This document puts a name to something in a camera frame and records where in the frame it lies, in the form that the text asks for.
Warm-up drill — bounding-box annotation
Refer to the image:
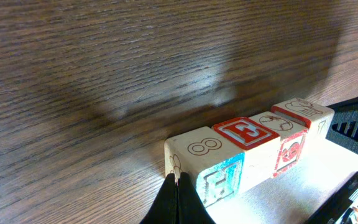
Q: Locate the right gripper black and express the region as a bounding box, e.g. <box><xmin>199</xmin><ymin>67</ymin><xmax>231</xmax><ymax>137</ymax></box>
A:
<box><xmin>304</xmin><ymin>97</ymin><xmax>358</xmax><ymax>224</ymax></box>

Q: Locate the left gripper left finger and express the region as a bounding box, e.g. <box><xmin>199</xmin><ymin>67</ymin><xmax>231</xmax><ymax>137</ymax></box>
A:
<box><xmin>140</xmin><ymin>174</ymin><xmax>178</xmax><ymax>224</ymax></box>

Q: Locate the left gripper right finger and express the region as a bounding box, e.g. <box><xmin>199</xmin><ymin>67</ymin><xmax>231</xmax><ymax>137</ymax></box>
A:
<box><xmin>178</xmin><ymin>172</ymin><xmax>215</xmax><ymax>224</ymax></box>

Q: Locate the wooden block plain I elephant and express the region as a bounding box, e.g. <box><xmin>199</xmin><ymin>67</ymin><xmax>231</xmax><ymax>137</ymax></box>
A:
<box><xmin>271</xmin><ymin>98</ymin><xmax>335</xmax><ymax>144</ymax></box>

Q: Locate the wooden block blue H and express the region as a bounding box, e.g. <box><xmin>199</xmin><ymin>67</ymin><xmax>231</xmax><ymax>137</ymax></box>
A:
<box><xmin>164</xmin><ymin>126</ymin><xmax>245</xmax><ymax>208</ymax></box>

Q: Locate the wooden block red 6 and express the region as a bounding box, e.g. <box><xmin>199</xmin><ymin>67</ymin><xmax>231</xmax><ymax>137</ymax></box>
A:
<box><xmin>250</xmin><ymin>111</ymin><xmax>308</xmax><ymax>178</ymax></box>

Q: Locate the wooden block green side I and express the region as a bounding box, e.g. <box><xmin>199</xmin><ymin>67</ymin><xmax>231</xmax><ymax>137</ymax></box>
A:
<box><xmin>212</xmin><ymin>117</ymin><xmax>280</xmax><ymax>193</ymax></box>

